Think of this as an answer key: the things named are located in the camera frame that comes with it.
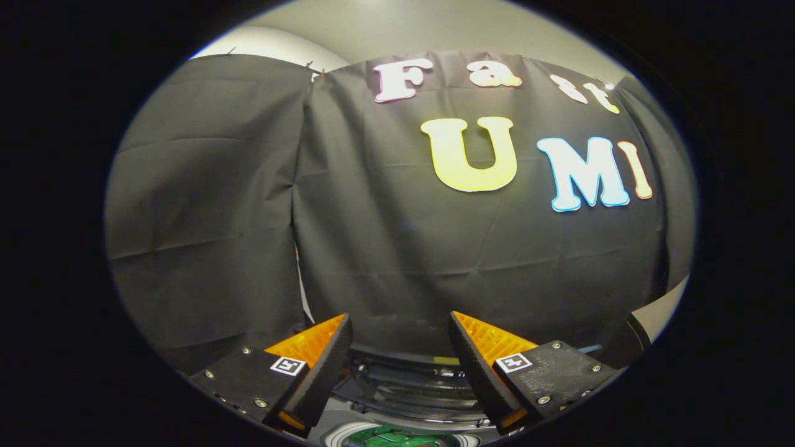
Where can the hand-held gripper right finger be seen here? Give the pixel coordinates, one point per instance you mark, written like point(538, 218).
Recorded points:
point(477, 372)

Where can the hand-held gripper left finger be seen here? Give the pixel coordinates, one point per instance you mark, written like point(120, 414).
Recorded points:
point(323, 366)

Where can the grey washing machine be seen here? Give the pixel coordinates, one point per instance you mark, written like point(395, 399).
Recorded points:
point(404, 391)

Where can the green polo shirt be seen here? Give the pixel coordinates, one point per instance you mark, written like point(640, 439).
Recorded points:
point(397, 439)

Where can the black backdrop cloth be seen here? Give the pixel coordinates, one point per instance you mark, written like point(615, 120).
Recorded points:
point(372, 248)

